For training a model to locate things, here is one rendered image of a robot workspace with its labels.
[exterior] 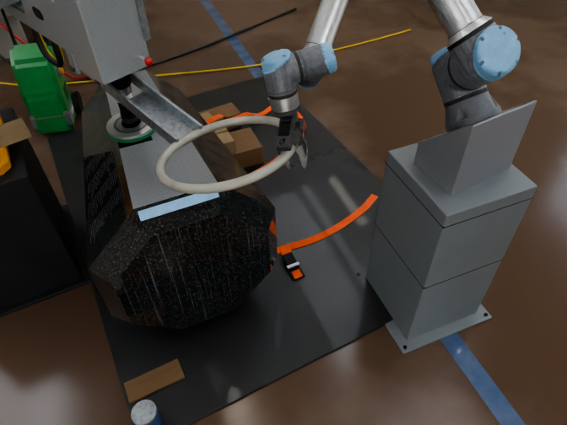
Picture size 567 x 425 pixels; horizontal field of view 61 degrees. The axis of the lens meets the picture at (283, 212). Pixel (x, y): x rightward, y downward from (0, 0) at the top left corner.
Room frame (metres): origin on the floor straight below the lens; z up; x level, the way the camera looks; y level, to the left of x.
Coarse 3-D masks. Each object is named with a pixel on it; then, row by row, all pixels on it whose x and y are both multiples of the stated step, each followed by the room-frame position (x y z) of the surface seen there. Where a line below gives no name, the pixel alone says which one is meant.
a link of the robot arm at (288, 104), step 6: (294, 96) 1.25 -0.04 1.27; (270, 102) 1.26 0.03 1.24; (276, 102) 1.24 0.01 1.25; (282, 102) 1.23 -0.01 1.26; (288, 102) 1.23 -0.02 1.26; (294, 102) 1.25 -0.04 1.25; (276, 108) 1.24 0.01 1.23; (282, 108) 1.23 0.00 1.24; (288, 108) 1.23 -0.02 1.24; (294, 108) 1.24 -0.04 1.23
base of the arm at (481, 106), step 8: (464, 96) 1.39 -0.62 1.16; (472, 96) 1.39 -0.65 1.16; (480, 96) 1.39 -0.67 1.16; (488, 96) 1.40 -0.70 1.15; (448, 104) 1.42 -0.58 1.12; (456, 104) 1.39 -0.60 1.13; (464, 104) 1.38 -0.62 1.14; (472, 104) 1.37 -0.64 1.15; (480, 104) 1.36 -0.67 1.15; (488, 104) 1.36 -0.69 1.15; (496, 104) 1.39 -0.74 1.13; (448, 112) 1.41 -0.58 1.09; (456, 112) 1.37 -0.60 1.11; (464, 112) 1.36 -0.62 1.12; (472, 112) 1.34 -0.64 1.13; (480, 112) 1.34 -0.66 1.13; (488, 112) 1.34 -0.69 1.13; (496, 112) 1.34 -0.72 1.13; (448, 120) 1.39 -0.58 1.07; (456, 120) 1.35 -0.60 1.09; (464, 120) 1.34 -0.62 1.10; (472, 120) 1.33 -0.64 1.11; (480, 120) 1.32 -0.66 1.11; (448, 128) 1.37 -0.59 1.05; (456, 128) 1.34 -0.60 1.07
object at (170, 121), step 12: (108, 84) 1.69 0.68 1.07; (144, 84) 1.71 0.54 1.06; (120, 96) 1.64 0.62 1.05; (144, 96) 1.69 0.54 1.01; (156, 96) 1.66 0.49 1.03; (132, 108) 1.58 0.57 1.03; (144, 108) 1.62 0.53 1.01; (156, 108) 1.62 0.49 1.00; (168, 108) 1.61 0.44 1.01; (180, 108) 1.57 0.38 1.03; (144, 120) 1.53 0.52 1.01; (156, 120) 1.55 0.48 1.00; (168, 120) 1.55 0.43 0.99; (180, 120) 1.55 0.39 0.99; (192, 120) 1.50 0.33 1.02; (168, 132) 1.42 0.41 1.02; (180, 132) 1.48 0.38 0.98
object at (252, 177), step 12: (228, 120) 1.51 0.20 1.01; (240, 120) 1.50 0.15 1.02; (252, 120) 1.48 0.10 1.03; (264, 120) 1.46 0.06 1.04; (276, 120) 1.43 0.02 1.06; (192, 132) 1.45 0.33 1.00; (204, 132) 1.47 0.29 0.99; (180, 144) 1.39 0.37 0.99; (168, 156) 1.31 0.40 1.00; (288, 156) 1.17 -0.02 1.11; (156, 168) 1.23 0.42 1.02; (264, 168) 1.10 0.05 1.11; (276, 168) 1.12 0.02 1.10; (168, 180) 1.12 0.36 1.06; (228, 180) 1.06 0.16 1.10; (240, 180) 1.06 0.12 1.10; (252, 180) 1.07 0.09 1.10; (192, 192) 1.06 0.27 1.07; (204, 192) 1.05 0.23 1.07; (216, 192) 1.05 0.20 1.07
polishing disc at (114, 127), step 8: (112, 120) 1.78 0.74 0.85; (120, 120) 1.78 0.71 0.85; (112, 128) 1.71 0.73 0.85; (120, 128) 1.71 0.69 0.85; (128, 128) 1.71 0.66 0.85; (136, 128) 1.71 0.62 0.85; (144, 128) 1.71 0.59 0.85; (112, 136) 1.67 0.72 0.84; (120, 136) 1.66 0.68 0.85; (128, 136) 1.66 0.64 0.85; (136, 136) 1.66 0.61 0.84
